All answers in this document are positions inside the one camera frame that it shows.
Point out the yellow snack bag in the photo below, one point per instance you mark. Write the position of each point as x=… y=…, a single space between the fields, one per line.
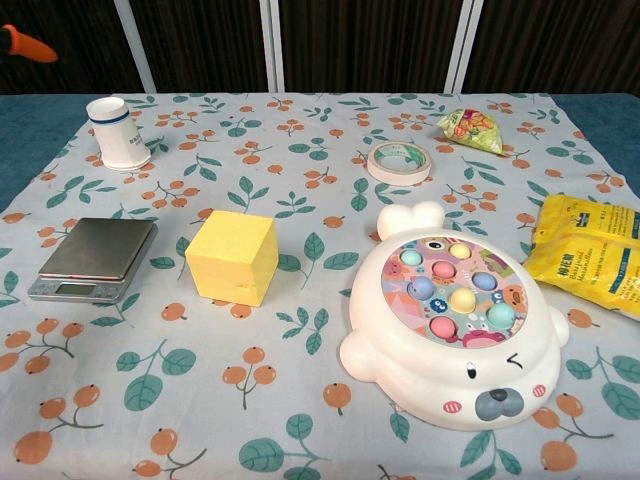
x=590 y=250

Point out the yellow foam cube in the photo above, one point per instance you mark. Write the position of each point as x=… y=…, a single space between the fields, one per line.
x=232 y=255

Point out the green snack packet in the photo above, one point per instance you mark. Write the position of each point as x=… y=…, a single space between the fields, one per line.
x=472 y=131

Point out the black left robot hand orange fingertips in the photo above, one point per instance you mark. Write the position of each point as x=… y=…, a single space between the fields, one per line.
x=35 y=45

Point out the silver kitchen scale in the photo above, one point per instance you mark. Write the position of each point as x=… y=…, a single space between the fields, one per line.
x=95 y=255

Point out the white seal whack-a-mole toy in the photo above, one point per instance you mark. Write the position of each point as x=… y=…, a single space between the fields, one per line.
x=450 y=325

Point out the roll of beige tape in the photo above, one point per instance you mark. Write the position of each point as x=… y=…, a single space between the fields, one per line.
x=399 y=164

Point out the white paper cup blue stripe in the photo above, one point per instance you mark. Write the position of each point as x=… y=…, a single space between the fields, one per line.
x=119 y=137

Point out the white vertical frame post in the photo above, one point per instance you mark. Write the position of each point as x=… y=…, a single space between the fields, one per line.
x=132 y=45
x=460 y=45
x=275 y=45

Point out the floral patterned tablecloth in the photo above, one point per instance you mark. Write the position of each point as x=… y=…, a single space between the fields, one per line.
x=300 y=350

